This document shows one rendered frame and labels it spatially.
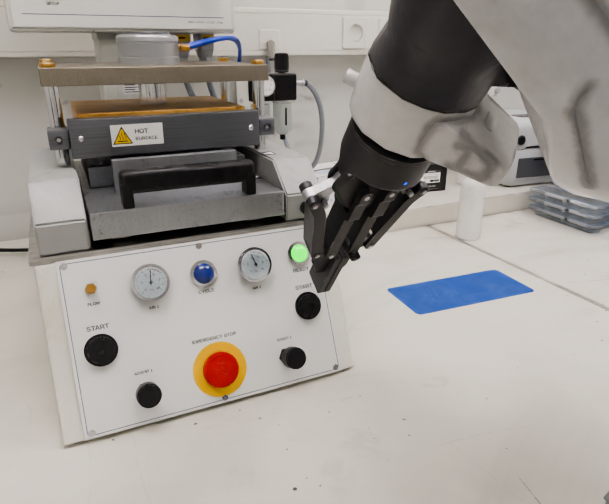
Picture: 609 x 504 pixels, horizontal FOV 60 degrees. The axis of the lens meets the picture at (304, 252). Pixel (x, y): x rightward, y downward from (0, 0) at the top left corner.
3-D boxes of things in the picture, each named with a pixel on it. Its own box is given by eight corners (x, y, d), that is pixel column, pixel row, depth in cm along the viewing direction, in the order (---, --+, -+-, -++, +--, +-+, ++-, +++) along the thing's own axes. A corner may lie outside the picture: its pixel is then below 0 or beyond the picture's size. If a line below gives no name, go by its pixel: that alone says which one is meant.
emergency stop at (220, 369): (204, 390, 60) (198, 355, 60) (238, 381, 61) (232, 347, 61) (207, 392, 58) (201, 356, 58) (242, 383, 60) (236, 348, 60)
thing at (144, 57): (49, 124, 81) (33, 33, 77) (240, 114, 93) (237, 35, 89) (52, 151, 61) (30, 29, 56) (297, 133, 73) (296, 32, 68)
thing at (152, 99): (74, 129, 77) (63, 60, 73) (221, 120, 86) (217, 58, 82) (82, 149, 62) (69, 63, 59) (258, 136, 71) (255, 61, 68)
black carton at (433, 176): (402, 187, 135) (404, 160, 132) (433, 184, 137) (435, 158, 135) (413, 193, 129) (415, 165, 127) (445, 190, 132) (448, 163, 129)
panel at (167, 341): (84, 440, 54) (54, 262, 55) (341, 370, 66) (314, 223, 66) (84, 445, 52) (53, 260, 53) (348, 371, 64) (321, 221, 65)
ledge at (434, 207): (242, 209, 132) (242, 192, 130) (497, 176, 165) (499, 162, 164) (291, 248, 107) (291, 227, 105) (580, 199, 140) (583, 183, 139)
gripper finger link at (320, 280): (342, 258, 55) (335, 259, 54) (323, 292, 60) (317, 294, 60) (331, 235, 56) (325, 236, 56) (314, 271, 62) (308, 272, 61)
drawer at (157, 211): (77, 185, 81) (69, 134, 78) (216, 172, 90) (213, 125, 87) (94, 248, 56) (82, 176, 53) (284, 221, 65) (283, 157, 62)
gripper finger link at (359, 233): (368, 158, 48) (381, 157, 48) (335, 232, 57) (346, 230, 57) (386, 192, 46) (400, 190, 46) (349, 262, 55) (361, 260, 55)
